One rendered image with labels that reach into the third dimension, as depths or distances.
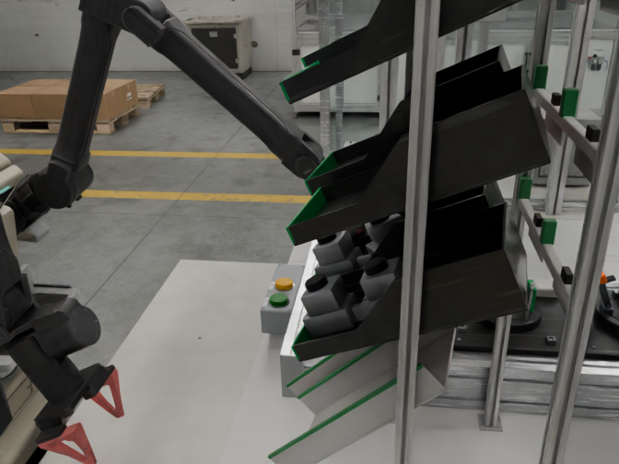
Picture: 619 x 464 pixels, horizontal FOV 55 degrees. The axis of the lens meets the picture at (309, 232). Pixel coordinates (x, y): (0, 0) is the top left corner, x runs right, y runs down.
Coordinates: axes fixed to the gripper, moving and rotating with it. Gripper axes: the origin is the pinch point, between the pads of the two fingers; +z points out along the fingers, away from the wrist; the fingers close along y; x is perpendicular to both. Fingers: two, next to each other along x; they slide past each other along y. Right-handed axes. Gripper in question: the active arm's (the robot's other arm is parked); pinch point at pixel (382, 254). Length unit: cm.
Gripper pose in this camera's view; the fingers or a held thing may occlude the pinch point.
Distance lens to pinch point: 120.5
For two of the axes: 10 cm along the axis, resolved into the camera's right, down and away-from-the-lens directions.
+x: -7.8, 5.2, 3.6
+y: 1.5, -4.1, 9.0
